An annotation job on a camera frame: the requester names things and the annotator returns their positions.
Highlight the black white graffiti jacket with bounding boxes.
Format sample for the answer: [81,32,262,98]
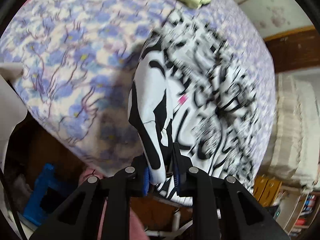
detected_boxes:
[128,10,260,206]

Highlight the wooden drawer cabinet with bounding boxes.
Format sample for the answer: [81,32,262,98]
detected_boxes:
[253,175,282,207]

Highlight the blue plastic stool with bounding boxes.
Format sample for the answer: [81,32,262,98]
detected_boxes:
[22,163,65,226]

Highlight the bookshelf with books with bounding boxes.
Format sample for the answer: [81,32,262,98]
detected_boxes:
[275,186,319,239]

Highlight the person's pink fuzzy trousers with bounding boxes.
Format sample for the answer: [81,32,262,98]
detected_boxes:
[79,164,149,239]

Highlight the beige lace covered furniture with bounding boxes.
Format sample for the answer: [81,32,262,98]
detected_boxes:
[260,74,319,193]

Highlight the purple floral fleece blanket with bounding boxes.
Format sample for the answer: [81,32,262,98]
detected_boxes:
[1,0,275,179]

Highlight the dark wooden door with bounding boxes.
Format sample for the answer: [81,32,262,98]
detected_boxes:
[264,26,320,73]

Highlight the floral wardrobe doors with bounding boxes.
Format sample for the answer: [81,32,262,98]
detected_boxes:
[234,0,313,38]

